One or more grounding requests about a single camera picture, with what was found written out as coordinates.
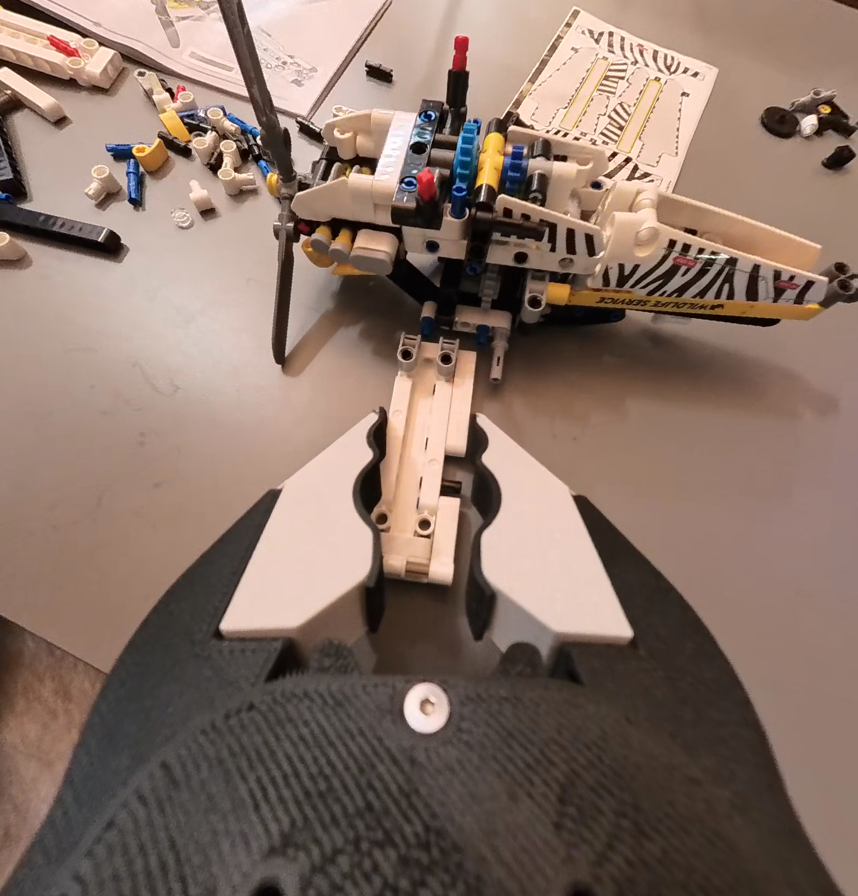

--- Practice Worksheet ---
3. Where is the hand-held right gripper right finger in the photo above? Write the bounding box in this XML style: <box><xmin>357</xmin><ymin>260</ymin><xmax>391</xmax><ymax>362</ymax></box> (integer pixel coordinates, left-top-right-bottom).
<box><xmin>469</xmin><ymin>413</ymin><xmax>634</xmax><ymax>644</ymax></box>

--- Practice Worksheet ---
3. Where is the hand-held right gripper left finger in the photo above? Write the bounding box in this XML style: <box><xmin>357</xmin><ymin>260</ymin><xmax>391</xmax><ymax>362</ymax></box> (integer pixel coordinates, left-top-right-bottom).
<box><xmin>219</xmin><ymin>412</ymin><xmax>388</xmax><ymax>639</ymax></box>

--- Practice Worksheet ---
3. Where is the white lego wing assembly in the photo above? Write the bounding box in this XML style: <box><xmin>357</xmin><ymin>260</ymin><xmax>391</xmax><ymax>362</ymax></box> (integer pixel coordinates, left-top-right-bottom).
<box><xmin>0</xmin><ymin>20</ymin><xmax>125</xmax><ymax>91</ymax></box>
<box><xmin>379</xmin><ymin>332</ymin><xmax>480</xmax><ymax>583</ymax></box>

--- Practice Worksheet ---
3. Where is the zebra-striped lego aeroplane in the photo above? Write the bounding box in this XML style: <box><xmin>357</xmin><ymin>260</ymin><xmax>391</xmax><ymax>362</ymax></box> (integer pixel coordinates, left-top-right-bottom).
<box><xmin>219</xmin><ymin>0</ymin><xmax>858</xmax><ymax>385</ymax></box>

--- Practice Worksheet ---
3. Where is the pile of small lego pieces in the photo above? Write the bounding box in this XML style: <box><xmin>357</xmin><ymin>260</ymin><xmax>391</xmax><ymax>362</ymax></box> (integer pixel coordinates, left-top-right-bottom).
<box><xmin>84</xmin><ymin>69</ymin><xmax>276</xmax><ymax>228</ymax></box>

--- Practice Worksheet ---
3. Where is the black grey lego subassembly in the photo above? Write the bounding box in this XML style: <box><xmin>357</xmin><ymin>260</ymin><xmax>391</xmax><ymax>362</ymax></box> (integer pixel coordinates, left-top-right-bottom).
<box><xmin>761</xmin><ymin>87</ymin><xmax>858</xmax><ymax>137</ymax></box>

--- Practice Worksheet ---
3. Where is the lego instruction booklet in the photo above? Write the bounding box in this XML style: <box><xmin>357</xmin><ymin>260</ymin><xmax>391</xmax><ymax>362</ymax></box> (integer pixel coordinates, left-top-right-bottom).
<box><xmin>23</xmin><ymin>0</ymin><xmax>394</xmax><ymax>120</ymax></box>

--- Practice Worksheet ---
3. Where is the white lego panel piece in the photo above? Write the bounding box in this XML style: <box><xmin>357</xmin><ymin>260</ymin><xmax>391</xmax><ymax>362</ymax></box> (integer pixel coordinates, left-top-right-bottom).
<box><xmin>0</xmin><ymin>66</ymin><xmax>69</xmax><ymax>120</ymax></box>

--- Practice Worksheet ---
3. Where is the zebra-striped sticker sheet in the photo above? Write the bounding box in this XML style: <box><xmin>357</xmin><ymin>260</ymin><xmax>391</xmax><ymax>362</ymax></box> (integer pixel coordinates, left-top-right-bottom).
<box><xmin>505</xmin><ymin>7</ymin><xmax>720</xmax><ymax>193</ymax></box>

